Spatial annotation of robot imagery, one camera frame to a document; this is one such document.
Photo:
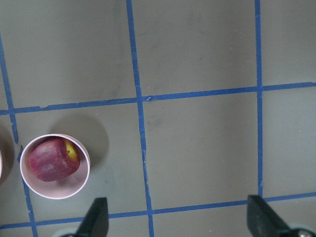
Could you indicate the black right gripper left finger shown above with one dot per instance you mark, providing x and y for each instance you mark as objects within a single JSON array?
[{"x": 96, "y": 221}]

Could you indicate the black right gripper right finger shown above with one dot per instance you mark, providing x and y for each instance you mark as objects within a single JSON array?
[{"x": 263, "y": 221}]

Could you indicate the pink bowl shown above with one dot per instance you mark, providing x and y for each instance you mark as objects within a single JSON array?
[{"x": 61, "y": 189}]

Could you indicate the red apple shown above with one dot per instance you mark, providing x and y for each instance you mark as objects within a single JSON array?
[{"x": 54, "y": 159}]

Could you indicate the pink plate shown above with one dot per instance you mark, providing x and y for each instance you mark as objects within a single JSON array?
[{"x": 1, "y": 163}]

